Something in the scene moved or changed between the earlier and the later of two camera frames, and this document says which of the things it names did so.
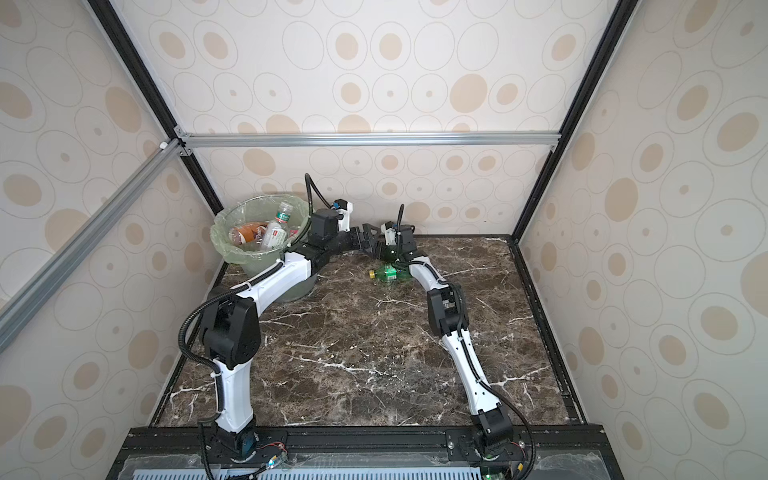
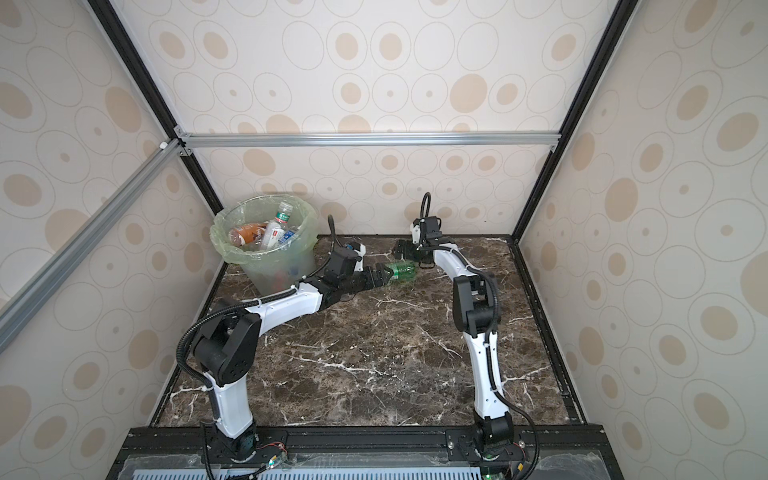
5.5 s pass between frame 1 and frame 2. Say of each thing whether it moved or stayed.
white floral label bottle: stayed
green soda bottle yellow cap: stayed
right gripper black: moved
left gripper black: moved
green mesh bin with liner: stayed
